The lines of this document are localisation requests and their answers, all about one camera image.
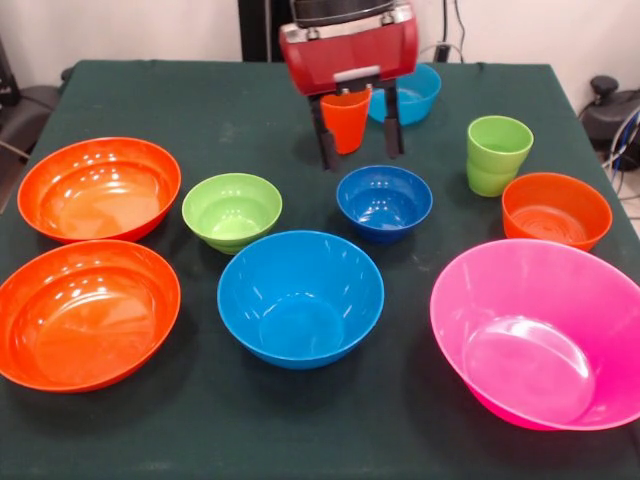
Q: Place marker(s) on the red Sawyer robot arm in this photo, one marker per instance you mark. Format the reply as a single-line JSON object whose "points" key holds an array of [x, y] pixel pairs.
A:
{"points": [[345, 10]]}

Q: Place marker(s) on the small orange bowl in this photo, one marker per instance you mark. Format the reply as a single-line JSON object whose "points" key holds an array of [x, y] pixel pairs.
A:
{"points": [[555, 200]]}

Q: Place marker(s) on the orange cup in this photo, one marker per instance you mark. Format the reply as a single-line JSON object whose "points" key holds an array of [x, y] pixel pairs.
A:
{"points": [[347, 125]]}

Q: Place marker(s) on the dark blue bowl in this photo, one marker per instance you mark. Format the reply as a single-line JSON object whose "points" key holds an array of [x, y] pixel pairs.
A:
{"points": [[382, 220]]}

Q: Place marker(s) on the grey pedestal foot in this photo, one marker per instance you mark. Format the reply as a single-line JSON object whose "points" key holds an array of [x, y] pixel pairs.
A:
{"points": [[607, 112], [25, 115]]}

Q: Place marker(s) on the green cup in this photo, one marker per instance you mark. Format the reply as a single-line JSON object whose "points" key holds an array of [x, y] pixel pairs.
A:
{"points": [[492, 170]]}

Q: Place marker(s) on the green bowl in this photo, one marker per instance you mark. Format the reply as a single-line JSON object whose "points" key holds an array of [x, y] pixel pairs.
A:
{"points": [[230, 235]]}

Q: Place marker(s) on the small light blue bowl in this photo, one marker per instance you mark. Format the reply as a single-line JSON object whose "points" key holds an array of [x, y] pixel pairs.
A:
{"points": [[417, 100]]}

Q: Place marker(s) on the large orange bowl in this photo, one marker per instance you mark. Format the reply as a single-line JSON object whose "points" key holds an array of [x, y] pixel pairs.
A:
{"points": [[85, 325], [100, 200]]}

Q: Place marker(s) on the large light blue bowl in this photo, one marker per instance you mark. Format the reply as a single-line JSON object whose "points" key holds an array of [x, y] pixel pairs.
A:
{"points": [[300, 325]]}

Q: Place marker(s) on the dark green table cloth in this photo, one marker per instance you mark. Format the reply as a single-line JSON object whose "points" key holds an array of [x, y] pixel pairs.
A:
{"points": [[350, 425]]}

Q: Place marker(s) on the large pink bowl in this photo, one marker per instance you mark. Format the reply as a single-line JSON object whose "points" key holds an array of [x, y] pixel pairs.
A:
{"points": [[530, 310]]}

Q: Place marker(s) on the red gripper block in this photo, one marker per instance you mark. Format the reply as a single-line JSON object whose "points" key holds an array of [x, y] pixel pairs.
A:
{"points": [[350, 60]]}

